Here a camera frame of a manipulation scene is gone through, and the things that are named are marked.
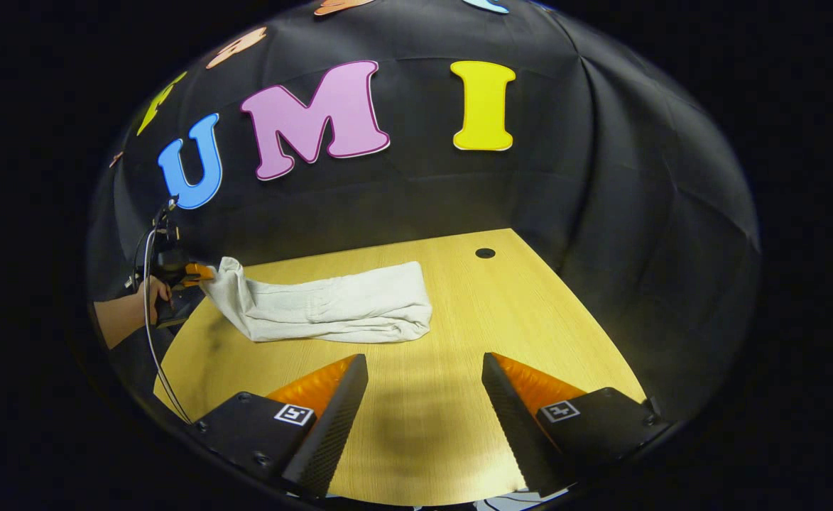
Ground white cable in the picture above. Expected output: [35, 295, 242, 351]
[142, 226, 194, 424]

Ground white jeans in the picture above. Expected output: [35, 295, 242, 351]
[201, 257, 433, 344]

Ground black backdrop cloth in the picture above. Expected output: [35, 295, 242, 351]
[88, 0, 762, 421]

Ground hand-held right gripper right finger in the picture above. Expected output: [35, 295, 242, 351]
[481, 352, 673, 498]

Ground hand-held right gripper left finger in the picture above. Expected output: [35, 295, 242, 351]
[189, 353, 370, 498]

